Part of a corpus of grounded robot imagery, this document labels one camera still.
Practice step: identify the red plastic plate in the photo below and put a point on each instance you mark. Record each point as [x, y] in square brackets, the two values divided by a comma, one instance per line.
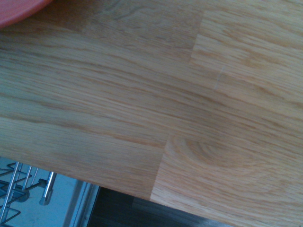
[14, 9]

